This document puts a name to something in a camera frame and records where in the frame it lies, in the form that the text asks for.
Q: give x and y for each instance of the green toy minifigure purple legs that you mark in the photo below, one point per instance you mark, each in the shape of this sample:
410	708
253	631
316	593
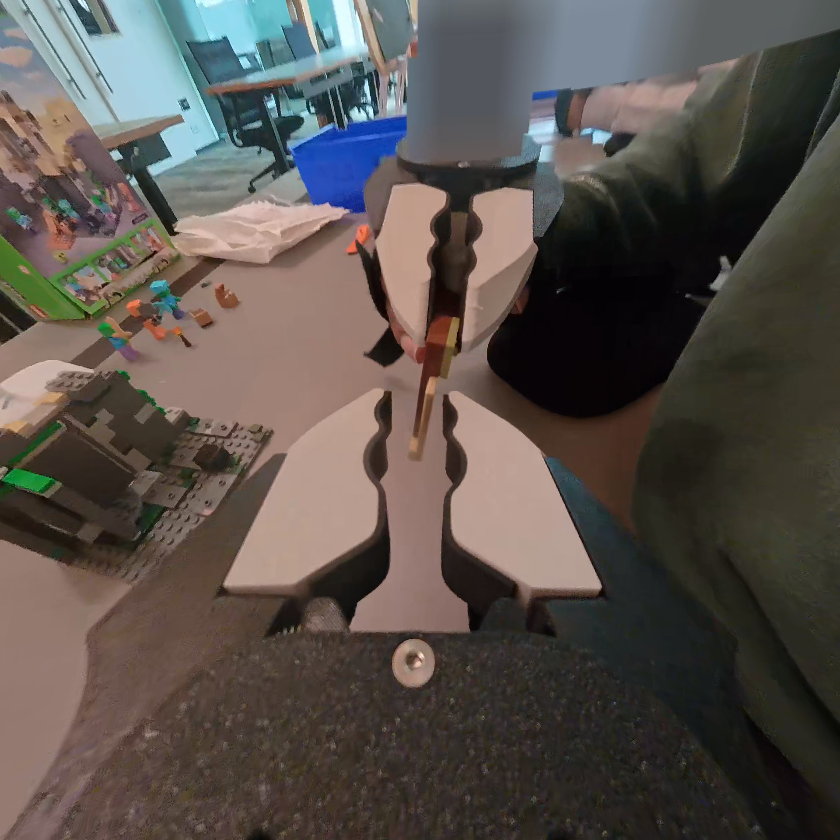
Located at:
118	338

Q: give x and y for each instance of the wooden top table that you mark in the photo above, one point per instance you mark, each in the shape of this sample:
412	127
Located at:
289	75

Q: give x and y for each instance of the tan and brown brick assembly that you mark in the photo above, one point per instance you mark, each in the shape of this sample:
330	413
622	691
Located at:
426	400

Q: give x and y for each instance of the black office chair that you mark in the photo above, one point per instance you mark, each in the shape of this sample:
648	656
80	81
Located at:
243	98

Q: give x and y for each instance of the grey desk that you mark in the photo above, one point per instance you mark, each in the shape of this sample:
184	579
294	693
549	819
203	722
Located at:
295	328

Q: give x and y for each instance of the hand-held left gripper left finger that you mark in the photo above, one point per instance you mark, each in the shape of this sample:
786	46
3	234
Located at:
315	499

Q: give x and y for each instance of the teal toy minifigure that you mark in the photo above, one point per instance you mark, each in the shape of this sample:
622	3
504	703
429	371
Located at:
165	300

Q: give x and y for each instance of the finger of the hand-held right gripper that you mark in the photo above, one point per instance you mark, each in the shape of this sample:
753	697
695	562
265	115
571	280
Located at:
502	262
403	256

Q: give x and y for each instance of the black knitted cloth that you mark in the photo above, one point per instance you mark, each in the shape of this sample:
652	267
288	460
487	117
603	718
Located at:
590	341

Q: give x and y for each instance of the white plastic bag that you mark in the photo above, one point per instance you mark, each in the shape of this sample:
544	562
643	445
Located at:
256	226

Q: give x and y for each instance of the person's right forearm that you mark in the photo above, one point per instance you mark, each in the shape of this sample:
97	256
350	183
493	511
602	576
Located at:
656	164

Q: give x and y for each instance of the person's right hand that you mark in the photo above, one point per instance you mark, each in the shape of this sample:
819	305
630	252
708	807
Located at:
407	342

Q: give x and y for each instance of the person's green jacket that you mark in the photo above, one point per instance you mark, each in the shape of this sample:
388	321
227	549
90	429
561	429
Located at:
754	459

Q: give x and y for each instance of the grey toy brick model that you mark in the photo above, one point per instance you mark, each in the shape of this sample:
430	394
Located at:
98	459

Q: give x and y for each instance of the toy brick set box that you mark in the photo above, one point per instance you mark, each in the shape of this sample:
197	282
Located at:
72	197

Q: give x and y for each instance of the blue plastic bin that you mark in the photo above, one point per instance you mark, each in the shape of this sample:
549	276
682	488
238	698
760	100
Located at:
341	164

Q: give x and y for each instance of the small wooden top desk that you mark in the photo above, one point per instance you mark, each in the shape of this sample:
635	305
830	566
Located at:
141	131

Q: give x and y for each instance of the brown toy brick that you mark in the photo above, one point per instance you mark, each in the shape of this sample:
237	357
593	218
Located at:
202	318

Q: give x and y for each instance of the brown toy animal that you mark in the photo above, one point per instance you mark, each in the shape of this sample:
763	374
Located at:
227	297

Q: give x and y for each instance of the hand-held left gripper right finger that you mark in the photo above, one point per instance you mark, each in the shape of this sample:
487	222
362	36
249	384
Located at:
512	505

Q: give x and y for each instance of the orange toy brick piece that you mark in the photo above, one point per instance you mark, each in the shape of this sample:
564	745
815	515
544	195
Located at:
155	329
359	241
134	308

